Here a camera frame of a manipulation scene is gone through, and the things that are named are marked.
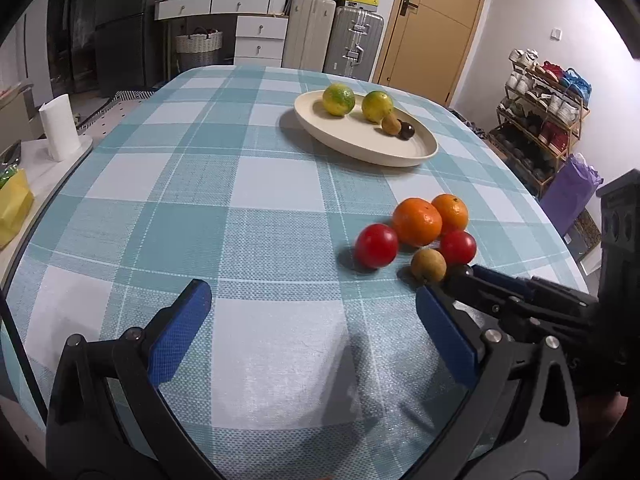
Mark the dark grey refrigerator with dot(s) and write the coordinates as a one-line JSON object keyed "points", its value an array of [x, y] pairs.
{"points": [[103, 45]]}

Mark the orange mandarin right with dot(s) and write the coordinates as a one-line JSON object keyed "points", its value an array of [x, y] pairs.
{"points": [[453, 211]]}

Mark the beige ribbed suitcase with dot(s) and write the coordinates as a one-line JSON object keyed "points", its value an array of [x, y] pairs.
{"points": [[307, 38]]}

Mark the checkered teal tablecloth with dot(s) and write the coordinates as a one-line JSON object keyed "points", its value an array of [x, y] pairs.
{"points": [[307, 366]]}

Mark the yellow-green citrus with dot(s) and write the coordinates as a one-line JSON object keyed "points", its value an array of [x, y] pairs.
{"points": [[338, 99], [376, 105]]}

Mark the white paper towel roll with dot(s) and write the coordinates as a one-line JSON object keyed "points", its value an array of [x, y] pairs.
{"points": [[59, 128]]}

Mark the white drawer desk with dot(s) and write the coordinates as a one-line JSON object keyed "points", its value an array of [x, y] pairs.
{"points": [[259, 25]]}

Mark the dark plum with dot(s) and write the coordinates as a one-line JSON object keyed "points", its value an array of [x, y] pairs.
{"points": [[406, 131]]}

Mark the silver aluminium suitcase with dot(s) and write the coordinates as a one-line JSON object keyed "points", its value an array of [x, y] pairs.
{"points": [[354, 40]]}

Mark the wooden door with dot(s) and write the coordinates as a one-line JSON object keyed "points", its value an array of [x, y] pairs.
{"points": [[426, 44]]}

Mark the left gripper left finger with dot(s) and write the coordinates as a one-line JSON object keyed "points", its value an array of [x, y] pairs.
{"points": [[173, 329]]}

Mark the brown longan fruit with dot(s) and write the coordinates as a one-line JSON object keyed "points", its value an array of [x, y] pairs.
{"points": [[391, 125], [428, 265]]}

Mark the woven laundry basket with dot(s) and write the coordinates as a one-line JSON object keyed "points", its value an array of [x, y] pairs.
{"points": [[201, 48]]}

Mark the small red tomato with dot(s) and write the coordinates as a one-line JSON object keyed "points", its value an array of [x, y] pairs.
{"points": [[458, 247]]}

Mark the person's right hand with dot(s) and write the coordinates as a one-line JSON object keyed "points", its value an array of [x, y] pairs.
{"points": [[598, 415]]}

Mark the orange mandarin left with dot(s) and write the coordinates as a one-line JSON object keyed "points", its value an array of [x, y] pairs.
{"points": [[416, 222]]}

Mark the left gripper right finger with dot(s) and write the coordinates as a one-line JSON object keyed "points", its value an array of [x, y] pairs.
{"points": [[454, 333]]}

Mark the orange mandarin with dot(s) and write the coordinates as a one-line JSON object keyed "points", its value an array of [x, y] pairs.
{"points": [[453, 211], [416, 222]]}

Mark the cream round plate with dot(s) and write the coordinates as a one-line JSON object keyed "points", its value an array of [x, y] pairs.
{"points": [[355, 137]]}

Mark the purple bag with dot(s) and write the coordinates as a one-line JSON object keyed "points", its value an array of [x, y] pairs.
{"points": [[569, 192]]}

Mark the yellow bag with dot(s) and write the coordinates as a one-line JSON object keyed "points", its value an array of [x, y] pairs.
{"points": [[16, 201]]}

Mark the large red tomato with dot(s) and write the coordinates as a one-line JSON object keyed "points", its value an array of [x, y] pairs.
{"points": [[376, 246]]}

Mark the wooden shoe rack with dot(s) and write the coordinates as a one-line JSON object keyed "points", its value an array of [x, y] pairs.
{"points": [[539, 118]]}

